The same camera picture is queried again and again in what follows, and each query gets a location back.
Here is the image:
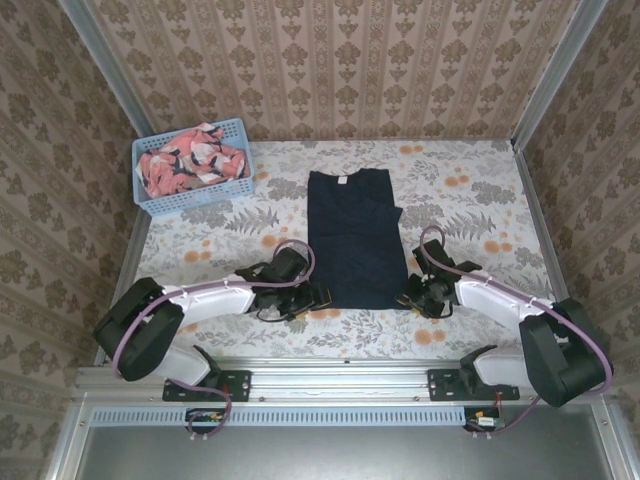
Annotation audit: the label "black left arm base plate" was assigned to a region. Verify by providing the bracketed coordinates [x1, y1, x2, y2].
[162, 368, 252, 403]

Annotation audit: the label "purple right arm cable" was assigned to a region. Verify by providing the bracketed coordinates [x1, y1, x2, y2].
[418, 224, 615, 440]

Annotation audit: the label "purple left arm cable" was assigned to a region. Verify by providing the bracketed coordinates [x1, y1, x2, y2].
[110, 238, 317, 444]

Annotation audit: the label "small circuit board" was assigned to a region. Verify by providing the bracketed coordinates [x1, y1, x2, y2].
[186, 408, 225, 434]
[463, 407, 505, 434]

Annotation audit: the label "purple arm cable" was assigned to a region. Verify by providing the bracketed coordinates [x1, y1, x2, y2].
[418, 224, 615, 440]
[110, 238, 317, 444]

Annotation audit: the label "floral tablecloth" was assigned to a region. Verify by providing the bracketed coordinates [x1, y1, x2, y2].
[113, 138, 574, 361]

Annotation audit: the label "slotted blue-grey cable duct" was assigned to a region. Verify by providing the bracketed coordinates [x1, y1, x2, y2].
[92, 405, 469, 428]

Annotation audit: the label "pink patterned shorts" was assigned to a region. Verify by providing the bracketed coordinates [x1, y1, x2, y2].
[138, 122, 252, 199]

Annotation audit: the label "aluminium mounting rail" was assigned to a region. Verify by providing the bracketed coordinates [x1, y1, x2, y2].
[72, 357, 614, 402]

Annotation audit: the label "grey metal panel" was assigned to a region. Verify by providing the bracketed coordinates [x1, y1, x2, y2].
[47, 403, 639, 480]

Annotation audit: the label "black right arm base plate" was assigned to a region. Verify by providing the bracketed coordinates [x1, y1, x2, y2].
[427, 368, 521, 403]

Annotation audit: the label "navy blue t-shirt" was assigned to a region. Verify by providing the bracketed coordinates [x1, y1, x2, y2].
[306, 168, 409, 312]

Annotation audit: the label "light blue plastic basket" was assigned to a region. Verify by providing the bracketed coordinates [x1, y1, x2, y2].
[130, 117, 257, 218]

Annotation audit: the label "aluminium frame post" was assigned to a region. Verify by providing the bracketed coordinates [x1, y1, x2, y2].
[510, 0, 610, 151]
[58, 0, 162, 145]

